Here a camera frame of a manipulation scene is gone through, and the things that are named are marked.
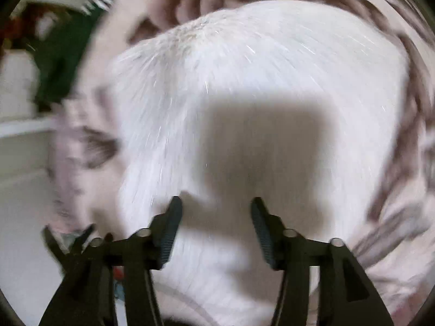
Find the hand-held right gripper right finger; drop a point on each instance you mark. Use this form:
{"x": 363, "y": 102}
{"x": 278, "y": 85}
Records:
{"x": 262, "y": 228}

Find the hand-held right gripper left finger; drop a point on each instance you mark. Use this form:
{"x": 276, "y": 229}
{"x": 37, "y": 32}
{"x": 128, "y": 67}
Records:
{"x": 171, "y": 225}

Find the white knit jacket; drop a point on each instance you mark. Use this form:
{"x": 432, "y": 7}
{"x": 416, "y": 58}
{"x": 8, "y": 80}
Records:
{"x": 272, "y": 57}

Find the green garment with white stripes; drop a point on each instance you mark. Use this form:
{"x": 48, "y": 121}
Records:
{"x": 64, "y": 57}

